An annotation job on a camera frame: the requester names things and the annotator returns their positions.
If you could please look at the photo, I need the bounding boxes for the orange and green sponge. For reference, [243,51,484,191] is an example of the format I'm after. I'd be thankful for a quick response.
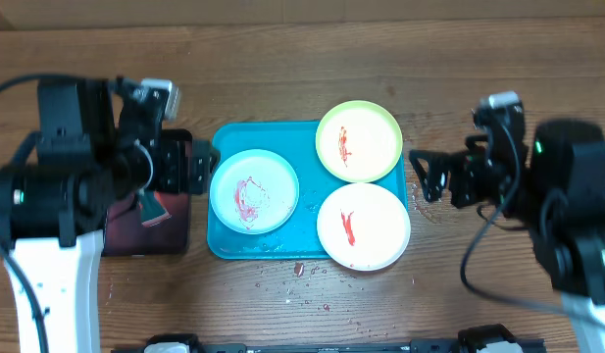
[136,191,171,227]

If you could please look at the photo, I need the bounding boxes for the light blue plate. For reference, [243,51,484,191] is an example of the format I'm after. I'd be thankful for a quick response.
[209,149,300,235]

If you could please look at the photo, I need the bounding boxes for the white plate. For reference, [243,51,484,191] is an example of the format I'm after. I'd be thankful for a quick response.
[317,183,411,272]

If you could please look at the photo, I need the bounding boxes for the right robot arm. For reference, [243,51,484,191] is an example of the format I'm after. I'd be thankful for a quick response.
[409,102,605,352]

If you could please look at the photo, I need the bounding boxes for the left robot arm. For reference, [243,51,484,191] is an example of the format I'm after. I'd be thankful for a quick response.
[0,74,220,352]

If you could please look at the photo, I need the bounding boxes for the black tray with red water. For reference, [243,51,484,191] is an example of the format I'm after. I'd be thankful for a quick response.
[102,129,192,257]

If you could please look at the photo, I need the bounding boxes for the teal plastic tray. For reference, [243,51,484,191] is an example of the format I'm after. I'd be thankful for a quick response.
[206,121,410,261]

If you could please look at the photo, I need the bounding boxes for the yellow-green plate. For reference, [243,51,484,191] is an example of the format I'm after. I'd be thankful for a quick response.
[315,100,403,182]

